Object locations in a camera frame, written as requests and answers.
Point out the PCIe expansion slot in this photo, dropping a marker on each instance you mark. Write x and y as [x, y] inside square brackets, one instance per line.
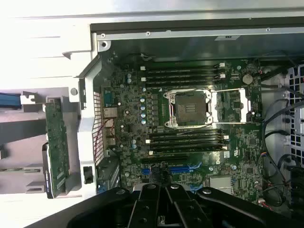
[164, 161]
[179, 169]

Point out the CPU socket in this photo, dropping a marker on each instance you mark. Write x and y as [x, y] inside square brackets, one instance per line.
[190, 108]

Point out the metal I/O port block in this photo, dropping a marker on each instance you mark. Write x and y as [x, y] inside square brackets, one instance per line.
[109, 112]

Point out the black RAM slot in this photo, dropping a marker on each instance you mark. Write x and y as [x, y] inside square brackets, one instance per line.
[190, 139]
[180, 73]
[190, 145]
[180, 69]
[190, 134]
[180, 79]
[180, 84]

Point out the coin cell battery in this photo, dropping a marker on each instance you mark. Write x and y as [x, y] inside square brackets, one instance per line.
[248, 78]

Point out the metal socket cover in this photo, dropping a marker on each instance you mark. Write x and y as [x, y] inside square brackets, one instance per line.
[216, 107]

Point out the open dark PC case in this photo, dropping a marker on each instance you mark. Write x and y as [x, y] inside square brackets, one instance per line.
[190, 47]

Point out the grey parts rack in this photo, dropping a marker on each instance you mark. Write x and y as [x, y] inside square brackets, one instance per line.
[23, 154]

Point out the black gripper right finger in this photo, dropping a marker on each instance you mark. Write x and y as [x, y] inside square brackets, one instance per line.
[213, 209]

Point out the metal disk bay cage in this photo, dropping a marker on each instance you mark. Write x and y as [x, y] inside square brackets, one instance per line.
[295, 107]

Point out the green motherboard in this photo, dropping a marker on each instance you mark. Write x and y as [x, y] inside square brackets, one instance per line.
[133, 114]

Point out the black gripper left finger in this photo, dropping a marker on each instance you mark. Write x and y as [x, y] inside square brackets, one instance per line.
[99, 206]

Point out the hard disk with blue caddy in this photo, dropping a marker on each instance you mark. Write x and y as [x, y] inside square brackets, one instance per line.
[8, 101]

